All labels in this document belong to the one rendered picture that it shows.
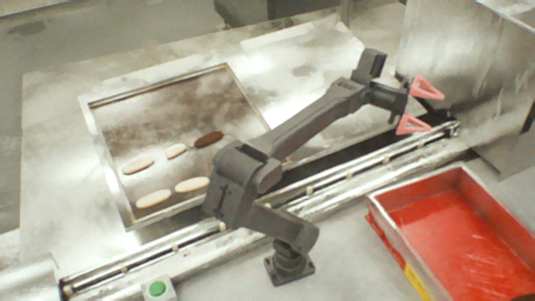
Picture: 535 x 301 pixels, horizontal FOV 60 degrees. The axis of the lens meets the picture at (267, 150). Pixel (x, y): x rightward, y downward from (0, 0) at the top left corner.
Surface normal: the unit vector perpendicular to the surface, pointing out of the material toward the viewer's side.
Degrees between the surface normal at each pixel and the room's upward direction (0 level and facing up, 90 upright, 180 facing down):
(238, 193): 58
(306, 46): 10
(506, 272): 0
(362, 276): 0
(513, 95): 90
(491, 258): 0
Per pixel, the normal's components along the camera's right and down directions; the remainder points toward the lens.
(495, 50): -0.89, 0.33
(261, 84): 0.04, -0.62
